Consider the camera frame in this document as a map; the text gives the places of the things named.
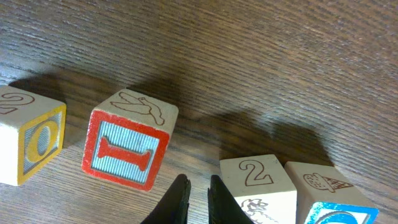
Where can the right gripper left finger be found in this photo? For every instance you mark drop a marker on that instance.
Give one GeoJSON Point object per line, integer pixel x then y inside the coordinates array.
{"type": "Point", "coordinates": [173, 206]}

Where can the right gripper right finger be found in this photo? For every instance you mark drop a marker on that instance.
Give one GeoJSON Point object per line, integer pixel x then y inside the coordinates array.
{"type": "Point", "coordinates": [222, 207]}

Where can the ice cream cone block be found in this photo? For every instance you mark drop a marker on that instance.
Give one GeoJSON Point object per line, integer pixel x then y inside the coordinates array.
{"type": "Point", "coordinates": [261, 187]}

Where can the red letter I block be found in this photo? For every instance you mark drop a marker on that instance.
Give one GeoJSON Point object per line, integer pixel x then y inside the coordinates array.
{"type": "Point", "coordinates": [128, 135]}

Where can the blue letter D block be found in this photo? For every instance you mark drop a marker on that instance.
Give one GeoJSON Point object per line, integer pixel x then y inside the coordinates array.
{"type": "Point", "coordinates": [326, 196]}

